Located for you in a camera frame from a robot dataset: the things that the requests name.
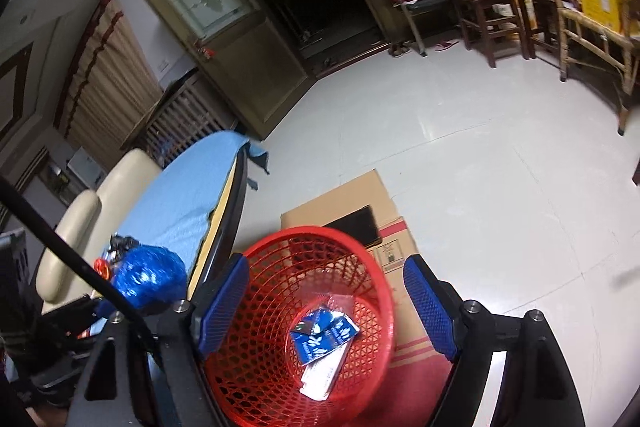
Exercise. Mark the red key tassel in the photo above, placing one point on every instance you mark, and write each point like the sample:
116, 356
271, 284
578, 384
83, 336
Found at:
206, 53

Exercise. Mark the blue tablecloth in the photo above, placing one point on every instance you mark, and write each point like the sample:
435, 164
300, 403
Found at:
185, 192

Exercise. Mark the small wooden stool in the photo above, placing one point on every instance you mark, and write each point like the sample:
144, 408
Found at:
542, 14

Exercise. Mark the black flat panel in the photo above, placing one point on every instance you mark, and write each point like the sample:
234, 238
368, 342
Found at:
17, 267

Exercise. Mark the blue white printed packet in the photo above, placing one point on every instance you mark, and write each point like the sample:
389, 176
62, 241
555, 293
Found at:
322, 374

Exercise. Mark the yellow box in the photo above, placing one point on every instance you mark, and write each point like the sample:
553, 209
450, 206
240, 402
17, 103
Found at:
602, 7

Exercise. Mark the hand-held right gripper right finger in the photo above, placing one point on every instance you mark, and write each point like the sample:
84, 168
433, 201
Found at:
425, 302

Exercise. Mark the black plastic bag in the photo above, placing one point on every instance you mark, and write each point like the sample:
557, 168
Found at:
122, 244

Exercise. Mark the round wooden table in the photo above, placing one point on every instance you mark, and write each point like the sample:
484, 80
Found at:
227, 207

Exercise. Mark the brown glass panel door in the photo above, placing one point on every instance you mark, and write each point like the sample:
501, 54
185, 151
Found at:
235, 57

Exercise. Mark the pair of dark slippers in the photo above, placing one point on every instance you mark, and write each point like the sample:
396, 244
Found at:
400, 51

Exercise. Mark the rattan chair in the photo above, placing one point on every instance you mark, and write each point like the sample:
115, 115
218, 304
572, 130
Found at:
590, 42

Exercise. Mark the pink slipper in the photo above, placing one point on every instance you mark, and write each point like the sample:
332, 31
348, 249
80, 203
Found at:
446, 46

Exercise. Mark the beige leather sofa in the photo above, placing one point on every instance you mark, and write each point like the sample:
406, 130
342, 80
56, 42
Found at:
90, 227

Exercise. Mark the large wooden stool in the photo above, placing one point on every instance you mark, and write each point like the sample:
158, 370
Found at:
490, 17

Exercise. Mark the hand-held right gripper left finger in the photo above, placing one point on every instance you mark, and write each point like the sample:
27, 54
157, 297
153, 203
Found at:
227, 302

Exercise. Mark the framed wall picture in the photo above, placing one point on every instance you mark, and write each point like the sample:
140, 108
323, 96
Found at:
55, 179

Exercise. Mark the wooden baby crib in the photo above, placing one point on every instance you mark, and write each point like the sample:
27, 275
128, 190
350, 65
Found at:
185, 117

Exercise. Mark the red plastic mesh basket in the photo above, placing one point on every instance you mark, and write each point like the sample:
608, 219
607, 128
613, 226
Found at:
270, 287

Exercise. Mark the blue plastic bag ball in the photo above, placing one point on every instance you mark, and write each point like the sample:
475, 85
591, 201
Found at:
147, 277

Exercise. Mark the white board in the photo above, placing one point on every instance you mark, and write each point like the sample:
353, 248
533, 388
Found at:
86, 168

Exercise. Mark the red plastic bag ball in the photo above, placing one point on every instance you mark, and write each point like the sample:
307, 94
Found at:
103, 268

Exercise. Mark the flat printed cardboard carton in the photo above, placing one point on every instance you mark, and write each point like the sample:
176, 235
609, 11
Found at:
360, 192

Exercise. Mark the brown pleated curtain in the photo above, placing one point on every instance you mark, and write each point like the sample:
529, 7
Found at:
105, 77

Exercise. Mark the metal frame chair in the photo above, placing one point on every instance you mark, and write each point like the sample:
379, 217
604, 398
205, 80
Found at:
425, 2

